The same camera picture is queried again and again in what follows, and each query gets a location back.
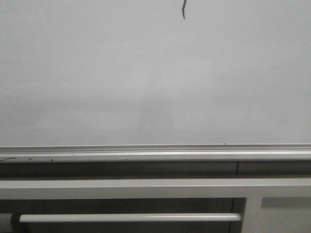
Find white whiteboard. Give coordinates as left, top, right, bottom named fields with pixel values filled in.
left=0, top=0, right=311, bottom=147

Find aluminium whiteboard marker tray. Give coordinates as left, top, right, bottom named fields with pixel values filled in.
left=0, top=144, right=311, bottom=163

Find white horizontal bar handle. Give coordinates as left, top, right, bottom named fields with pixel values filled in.
left=19, top=213, right=242, bottom=223

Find white cabinet frame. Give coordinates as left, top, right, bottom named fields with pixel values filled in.
left=0, top=178, right=311, bottom=233

